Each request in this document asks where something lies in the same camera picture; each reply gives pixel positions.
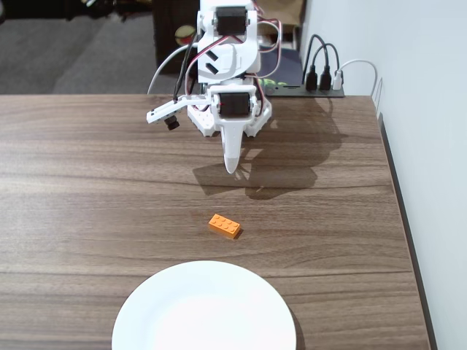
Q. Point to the brown paper bag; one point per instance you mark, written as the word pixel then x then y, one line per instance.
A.
pixel 288 11

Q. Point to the dark navy item green print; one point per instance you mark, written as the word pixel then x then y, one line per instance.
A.
pixel 288 65

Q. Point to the round red yellow ornament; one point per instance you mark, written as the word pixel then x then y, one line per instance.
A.
pixel 184 34

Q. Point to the dark wooden cabinet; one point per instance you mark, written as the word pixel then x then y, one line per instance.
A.
pixel 164 36

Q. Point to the wrist camera on white bracket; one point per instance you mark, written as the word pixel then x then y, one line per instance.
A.
pixel 160 113

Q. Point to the tan cardboard box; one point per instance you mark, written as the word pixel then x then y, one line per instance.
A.
pixel 290 36

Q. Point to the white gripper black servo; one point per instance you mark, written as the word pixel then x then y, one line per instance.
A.
pixel 233 104

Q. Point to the black power strip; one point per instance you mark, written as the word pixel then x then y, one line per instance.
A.
pixel 292 93

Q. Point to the white round plate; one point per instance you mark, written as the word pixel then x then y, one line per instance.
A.
pixel 204 313

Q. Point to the orange lego block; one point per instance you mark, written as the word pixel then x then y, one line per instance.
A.
pixel 224 225

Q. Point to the gray fabric sofa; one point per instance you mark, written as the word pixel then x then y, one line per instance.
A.
pixel 54 54

